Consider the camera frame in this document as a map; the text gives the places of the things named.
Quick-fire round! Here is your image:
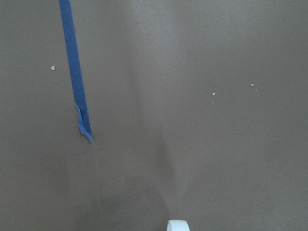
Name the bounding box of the white plastic cup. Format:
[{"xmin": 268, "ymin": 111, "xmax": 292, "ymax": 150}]
[{"xmin": 167, "ymin": 219, "xmax": 190, "ymax": 231}]

